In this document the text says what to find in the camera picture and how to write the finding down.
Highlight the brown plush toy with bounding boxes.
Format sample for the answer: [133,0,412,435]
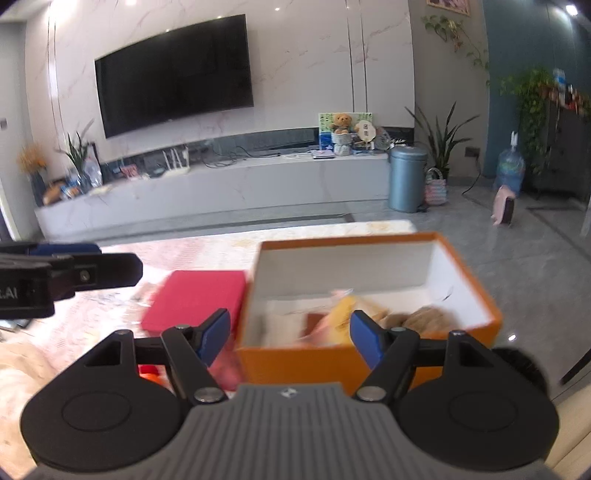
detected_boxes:
[371,306,459,337]

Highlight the yellow Deeyeo wet wipes pack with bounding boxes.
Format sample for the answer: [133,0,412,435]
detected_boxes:
[304,295,363,347]

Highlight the lace tablecloth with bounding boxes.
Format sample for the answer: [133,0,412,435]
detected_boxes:
[1,220,416,479]

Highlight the orange dried flowers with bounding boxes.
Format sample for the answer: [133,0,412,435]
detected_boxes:
[17,143,47,207]

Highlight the orange cardboard box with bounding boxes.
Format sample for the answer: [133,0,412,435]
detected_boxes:
[235,232,503,393]

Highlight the small plant in vase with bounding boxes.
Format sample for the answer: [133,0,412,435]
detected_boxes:
[56,120,94,194]

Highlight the white wifi router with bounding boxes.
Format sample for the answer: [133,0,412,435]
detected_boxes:
[162,148,190,177]

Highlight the pastel striped handbag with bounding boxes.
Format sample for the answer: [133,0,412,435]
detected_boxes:
[425,167,448,206]

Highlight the white TV console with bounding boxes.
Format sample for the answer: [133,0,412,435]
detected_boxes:
[35,154,390,241]

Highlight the pink space heater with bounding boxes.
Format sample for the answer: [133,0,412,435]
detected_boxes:
[492,185,516,226]

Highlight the blue-grey trash bin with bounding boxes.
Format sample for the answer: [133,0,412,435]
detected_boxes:
[389,145,428,213]

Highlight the potted plant by bin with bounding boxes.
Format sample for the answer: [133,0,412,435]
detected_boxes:
[406,102,480,180]

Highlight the water jug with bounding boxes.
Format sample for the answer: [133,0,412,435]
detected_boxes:
[494,131,526,196]

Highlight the teddy bear bouquet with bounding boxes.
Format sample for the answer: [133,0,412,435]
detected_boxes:
[331,113,353,156]

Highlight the green climbing plant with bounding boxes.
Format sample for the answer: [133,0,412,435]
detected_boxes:
[500,67,554,175]

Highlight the wall television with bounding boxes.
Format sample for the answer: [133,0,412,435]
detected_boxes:
[94,14,253,138]

